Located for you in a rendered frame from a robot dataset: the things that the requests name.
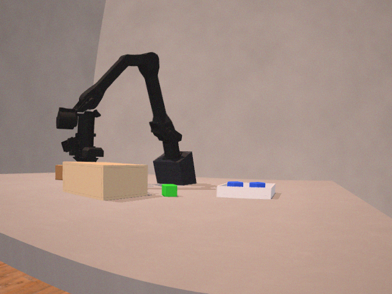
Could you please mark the green block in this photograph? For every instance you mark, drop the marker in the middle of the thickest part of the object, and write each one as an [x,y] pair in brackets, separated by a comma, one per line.
[169,190]

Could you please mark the brown cardboard box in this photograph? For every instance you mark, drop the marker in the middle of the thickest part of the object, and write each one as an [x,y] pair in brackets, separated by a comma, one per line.
[58,172]

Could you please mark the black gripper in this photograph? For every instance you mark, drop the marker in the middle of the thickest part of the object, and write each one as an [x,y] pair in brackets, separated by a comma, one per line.
[89,150]

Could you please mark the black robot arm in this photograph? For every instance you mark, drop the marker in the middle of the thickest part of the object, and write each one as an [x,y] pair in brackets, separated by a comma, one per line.
[161,126]

